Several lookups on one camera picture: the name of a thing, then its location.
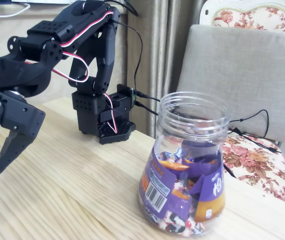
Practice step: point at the floral upholstered white chair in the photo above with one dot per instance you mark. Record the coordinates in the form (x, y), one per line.
(252, 155)

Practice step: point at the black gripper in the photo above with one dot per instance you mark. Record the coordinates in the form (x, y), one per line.
(16, 115)

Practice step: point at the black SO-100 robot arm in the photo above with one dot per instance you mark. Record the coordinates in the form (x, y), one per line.
(102, 62)

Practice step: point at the beige curtain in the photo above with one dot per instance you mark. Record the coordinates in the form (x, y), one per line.
(157, 50)

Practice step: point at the white device edge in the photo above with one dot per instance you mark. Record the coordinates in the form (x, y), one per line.
(45, 1)

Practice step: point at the grey cushion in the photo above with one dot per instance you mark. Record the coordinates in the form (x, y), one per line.
(245, 75)

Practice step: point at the clear plastic candy jar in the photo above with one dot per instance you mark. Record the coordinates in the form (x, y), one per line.
(157, 195)

